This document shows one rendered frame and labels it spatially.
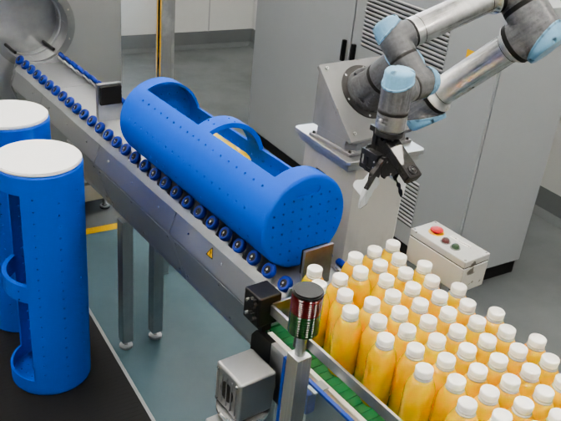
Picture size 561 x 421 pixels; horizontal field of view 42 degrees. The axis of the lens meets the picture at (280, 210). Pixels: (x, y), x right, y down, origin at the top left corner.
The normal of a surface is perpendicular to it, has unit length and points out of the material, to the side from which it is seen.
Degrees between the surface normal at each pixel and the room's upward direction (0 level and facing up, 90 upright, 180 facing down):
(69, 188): 90
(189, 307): 0
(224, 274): 70
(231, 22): 90
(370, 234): 90
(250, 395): 90
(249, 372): 0
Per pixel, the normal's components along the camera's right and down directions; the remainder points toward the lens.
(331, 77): 0.49, -0.32
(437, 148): -0.85, 0.17
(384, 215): 0.51, 0.44
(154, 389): 0.09, -0.88
